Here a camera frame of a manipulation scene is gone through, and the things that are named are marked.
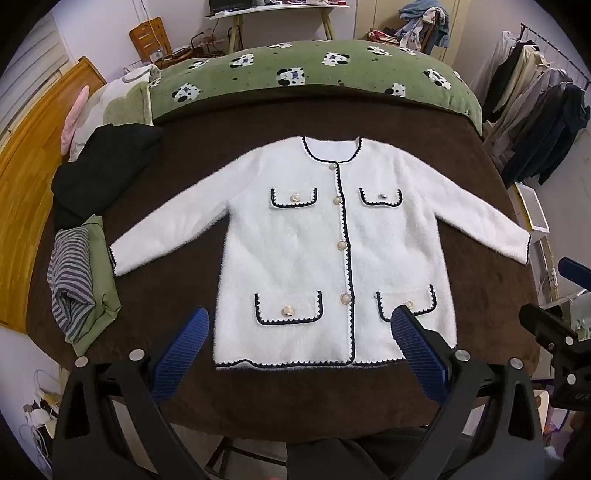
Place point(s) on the white desk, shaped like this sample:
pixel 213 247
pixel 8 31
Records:
pixel 258 13

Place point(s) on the window blinds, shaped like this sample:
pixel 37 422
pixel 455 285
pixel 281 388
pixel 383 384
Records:
pixel 23 83

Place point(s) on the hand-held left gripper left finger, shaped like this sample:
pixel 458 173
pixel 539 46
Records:
pixel 184 350

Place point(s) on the black metal rack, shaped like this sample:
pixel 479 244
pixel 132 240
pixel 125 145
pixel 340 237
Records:
pixel 194 46

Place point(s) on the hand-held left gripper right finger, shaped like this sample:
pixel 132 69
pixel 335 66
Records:
pixel 415 350

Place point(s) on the wooden chair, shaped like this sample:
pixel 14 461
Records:
pixel 147 34

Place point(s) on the hanging beige coat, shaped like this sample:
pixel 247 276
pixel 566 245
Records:
pixel 526 92

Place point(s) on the metal clothes rack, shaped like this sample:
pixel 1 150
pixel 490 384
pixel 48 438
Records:
pixel 558 41

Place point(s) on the black monitor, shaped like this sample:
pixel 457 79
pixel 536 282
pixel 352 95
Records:
pixel 228 5

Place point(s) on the pile of mixed clothes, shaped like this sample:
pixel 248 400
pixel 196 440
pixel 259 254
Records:
pixel 422 23

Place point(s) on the green folded garment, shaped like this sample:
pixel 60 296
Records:
pixel 104 277

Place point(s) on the hanging grey coat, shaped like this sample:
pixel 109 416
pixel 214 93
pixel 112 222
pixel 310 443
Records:
pixel 545 120

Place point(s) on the wooden headboard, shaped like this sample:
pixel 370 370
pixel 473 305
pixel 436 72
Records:
pixel 32 184

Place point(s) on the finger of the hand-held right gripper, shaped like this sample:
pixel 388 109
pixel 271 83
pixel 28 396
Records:
pixel 575 272
pixel 547 323

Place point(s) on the white cardigan with black trim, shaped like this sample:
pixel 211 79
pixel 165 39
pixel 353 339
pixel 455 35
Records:
pixel 300 240

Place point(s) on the green cow-print blanket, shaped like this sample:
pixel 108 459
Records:
pixel 351 78

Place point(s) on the hanging dark navy coat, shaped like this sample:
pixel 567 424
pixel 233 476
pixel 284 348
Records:
pixel 563 138

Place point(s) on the white framed yellow box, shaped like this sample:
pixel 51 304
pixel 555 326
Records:
pixel 531 207

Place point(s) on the grey striped garment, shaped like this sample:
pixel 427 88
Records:
pixel 69 277

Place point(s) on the brown bed blanket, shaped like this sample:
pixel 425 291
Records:
pixel 207 138

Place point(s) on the black garment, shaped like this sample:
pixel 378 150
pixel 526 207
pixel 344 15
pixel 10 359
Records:
pixel 106 170

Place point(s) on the white and green floral pillow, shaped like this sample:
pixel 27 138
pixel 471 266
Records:
pixel 120 101

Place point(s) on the pink pillow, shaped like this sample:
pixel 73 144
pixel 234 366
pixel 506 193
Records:
pixel 71 122

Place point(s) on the hanging black jacket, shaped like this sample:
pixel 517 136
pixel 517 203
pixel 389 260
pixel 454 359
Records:
pixel 510 78

